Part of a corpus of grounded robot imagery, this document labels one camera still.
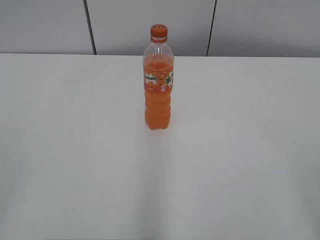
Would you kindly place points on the orange Mirinda soda bottle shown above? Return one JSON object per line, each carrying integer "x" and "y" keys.
{"x": 158, "y": 79}

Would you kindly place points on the orange bottle cap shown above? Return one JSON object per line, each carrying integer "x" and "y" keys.
{"x": 159, "y": 31}

